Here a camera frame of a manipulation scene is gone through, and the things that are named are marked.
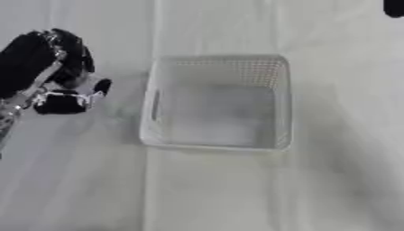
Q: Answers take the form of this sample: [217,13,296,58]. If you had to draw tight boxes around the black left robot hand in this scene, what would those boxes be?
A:
[0,28,114,116]

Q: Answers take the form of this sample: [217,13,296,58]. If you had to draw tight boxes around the white plastic basket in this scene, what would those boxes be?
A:
[137,53,296,152]

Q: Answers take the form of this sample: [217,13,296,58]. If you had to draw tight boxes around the black object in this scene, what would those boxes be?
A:
[381,0,404,19]

